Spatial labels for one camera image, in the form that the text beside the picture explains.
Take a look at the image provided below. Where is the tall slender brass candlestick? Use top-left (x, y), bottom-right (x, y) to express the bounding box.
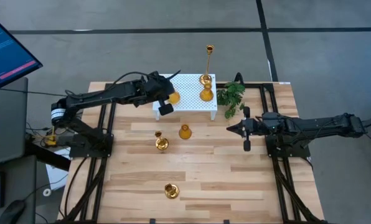
top-left (199, 44), bottom-right (215, 86)

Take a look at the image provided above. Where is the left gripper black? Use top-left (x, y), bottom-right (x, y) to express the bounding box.
top-left (138, 70), bottom-right (182, 117)

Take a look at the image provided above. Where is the grey computer case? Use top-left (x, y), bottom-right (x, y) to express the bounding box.
top-left (0, 77), bottom-right (29, 167)

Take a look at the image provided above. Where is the white paper sheet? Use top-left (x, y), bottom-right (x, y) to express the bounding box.
top-left (45, 147), bottom-right (70, 191)

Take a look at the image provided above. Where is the black floor cable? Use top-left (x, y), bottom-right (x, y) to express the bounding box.
top-left (0, 88), bottom-right (67, 98)

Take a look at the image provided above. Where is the brass goblet-cup candlestick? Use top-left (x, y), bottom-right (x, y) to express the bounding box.
top-left (154, 130), bottom-right (170, 151)

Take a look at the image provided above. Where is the computer monitor blue screen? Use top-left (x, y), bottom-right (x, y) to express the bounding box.
top-left (0, 11), bottom-right (44, 95)

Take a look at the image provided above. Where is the amber ribbed glass candle holder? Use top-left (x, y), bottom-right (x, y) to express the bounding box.
top-left (178, 124), bottom-right (193, 140)
top-left (199, 82), bottom-right (214, 103)
top-left (168, 91), bottom-right (181, 105)

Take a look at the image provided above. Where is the dark side desk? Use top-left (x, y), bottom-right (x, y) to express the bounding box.
top-left (0, 154), bottom-right (39, 224)

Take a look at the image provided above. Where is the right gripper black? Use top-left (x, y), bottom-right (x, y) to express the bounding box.
top-left (226, 106), bottom-right (267, 152)

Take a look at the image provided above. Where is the yellow clamp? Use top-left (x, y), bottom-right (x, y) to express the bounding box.
top-left (44, 126), bottom-right (58, 147)

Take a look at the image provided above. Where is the black computer mouse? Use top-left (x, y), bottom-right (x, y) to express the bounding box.
top-left (0, 199), bottom-right (27, 224)

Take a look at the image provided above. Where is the white perforated metal shelf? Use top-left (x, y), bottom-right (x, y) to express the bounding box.
top-left (152, 73), bottom-right (218, 121)

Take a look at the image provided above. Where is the brass candlestick trumpet base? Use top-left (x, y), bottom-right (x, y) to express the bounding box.
top-left (164, 183), bottom-right (181, 200)

